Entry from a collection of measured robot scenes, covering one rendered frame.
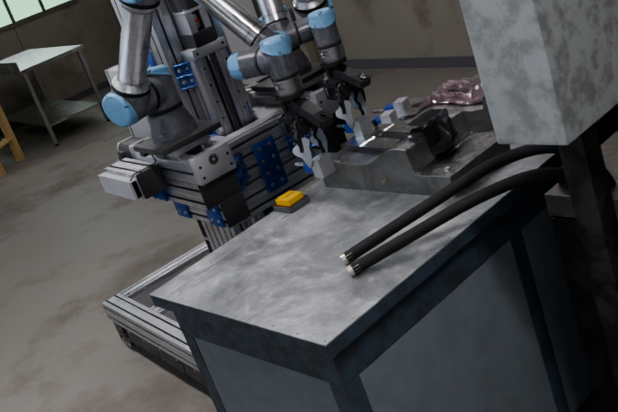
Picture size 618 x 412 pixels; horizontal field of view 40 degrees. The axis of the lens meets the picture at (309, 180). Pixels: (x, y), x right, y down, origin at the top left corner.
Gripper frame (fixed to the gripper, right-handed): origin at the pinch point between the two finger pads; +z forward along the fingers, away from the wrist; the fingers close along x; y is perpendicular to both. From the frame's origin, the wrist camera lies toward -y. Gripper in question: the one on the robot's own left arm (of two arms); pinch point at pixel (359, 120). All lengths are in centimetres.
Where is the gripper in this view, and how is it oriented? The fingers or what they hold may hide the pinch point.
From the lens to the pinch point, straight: 264.1
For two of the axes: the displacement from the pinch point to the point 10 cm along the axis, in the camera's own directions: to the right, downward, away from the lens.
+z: 3.2, 9.0, 3.0
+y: -6.5, -0.3, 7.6
